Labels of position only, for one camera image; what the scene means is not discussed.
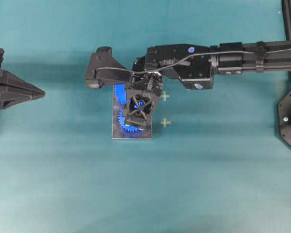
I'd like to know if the large blue gear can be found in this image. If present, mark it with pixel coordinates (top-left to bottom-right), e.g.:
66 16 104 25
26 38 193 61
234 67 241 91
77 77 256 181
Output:
114 84 127 105

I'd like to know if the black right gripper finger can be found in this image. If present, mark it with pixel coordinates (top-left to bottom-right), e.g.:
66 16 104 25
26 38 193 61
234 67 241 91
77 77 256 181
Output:
124 89 159 126

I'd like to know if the black camera cable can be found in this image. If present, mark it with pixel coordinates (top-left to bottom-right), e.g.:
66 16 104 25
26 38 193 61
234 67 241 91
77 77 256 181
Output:
94 46 291 81

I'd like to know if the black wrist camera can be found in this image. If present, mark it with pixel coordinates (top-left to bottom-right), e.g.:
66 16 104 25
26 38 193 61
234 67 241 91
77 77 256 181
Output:
85 46 131 89

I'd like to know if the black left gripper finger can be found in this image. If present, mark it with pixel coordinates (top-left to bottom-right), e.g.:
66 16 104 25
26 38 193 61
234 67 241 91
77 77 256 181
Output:
0 69 44 93
0 91 45 110

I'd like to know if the small blue gear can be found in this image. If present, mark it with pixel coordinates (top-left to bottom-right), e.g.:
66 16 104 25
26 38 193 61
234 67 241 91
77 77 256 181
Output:
117 100 146 133

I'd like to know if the lower yellow cross marker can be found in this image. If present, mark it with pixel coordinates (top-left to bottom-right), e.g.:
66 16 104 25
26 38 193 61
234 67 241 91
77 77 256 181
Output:
160 118 171 128

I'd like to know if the yellow cross marker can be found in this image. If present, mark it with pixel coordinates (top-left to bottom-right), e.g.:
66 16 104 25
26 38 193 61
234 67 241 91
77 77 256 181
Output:
160 91 170 101
160 118 171 128

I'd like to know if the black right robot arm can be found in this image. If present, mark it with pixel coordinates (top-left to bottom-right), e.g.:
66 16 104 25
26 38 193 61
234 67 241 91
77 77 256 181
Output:
123 41 291 130

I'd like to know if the metal base plate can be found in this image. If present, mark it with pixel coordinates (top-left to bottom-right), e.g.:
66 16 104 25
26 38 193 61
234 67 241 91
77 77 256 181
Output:
112 87 153 139

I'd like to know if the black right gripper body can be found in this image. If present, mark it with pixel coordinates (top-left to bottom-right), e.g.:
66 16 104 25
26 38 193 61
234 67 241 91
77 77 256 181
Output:
132 44 213 90

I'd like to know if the upper yellow cross marker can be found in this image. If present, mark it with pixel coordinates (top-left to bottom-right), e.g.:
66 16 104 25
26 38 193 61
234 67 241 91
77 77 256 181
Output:
160 91 170 101

